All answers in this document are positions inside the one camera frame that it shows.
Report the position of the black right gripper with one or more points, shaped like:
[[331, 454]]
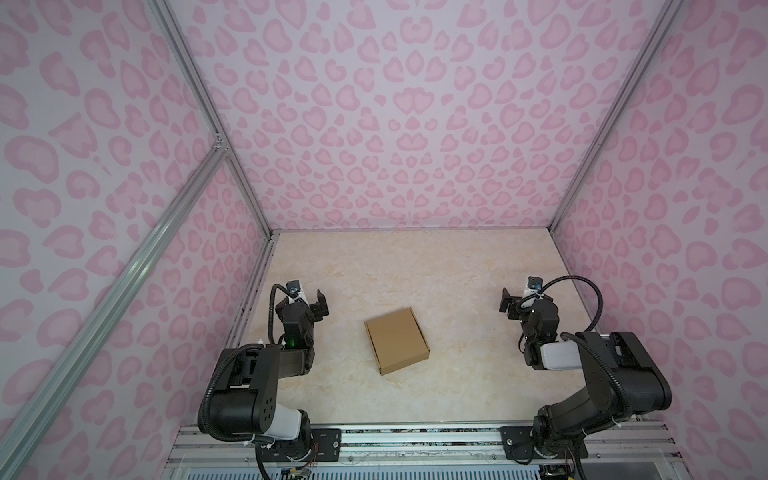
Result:
[[513, 314]]

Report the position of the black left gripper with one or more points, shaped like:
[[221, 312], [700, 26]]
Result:
[[317, 309]]

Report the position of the brown cardboard box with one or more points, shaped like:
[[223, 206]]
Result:
[[397, 341]]

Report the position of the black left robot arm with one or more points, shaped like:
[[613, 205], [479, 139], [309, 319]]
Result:
[[240, 401]]

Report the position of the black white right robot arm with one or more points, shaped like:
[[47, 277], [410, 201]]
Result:
[[621, 381]]

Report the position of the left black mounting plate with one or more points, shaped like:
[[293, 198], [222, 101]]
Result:
[[321, 445]]

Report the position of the black mounting plate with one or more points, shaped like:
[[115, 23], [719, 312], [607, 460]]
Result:
[[521, 445], [321, 445]]

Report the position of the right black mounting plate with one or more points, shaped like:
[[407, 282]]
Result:
[[521, 445]]

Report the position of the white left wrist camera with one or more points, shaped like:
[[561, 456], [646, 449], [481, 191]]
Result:
[[296, 292]]

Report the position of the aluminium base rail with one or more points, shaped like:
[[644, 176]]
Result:
[[462, 450]]

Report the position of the back right aluminium post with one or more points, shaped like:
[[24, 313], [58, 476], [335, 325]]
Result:
[[665, 23]]

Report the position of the aluminium post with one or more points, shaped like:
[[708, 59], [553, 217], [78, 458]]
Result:
[[180, 50], [665, 23]]

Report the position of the left aluminium frame strut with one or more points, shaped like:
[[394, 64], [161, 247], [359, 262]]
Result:
[[36, 417]]

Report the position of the back left aluminium post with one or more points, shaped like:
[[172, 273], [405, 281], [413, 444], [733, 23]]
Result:
[[180, 50]]

